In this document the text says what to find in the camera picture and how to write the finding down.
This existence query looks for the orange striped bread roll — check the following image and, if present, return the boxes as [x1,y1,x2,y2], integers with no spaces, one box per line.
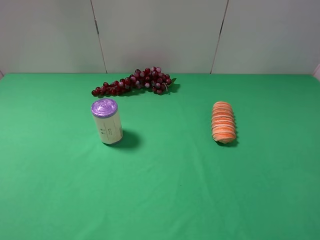
[211,101,237,144]

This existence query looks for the red grape bunch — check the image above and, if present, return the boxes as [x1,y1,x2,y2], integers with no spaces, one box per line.
[91,66,177,98]

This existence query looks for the purple garbage bag roll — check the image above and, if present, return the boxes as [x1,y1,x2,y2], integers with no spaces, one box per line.
[91,98,123,145]

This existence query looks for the green tablecloth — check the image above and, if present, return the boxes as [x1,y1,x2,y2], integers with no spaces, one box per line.
[0,74,320,240]

